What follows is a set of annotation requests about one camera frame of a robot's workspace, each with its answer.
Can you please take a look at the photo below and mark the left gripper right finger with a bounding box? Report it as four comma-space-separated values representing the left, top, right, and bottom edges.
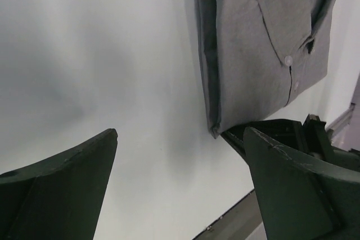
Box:
244, 128, 359, 239

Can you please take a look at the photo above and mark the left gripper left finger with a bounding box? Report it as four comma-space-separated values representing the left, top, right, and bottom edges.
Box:
1, 129, 118, 239

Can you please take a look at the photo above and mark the grey long sleeve shirt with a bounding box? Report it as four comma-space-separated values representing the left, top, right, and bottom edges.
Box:
197, 0, 336, 137

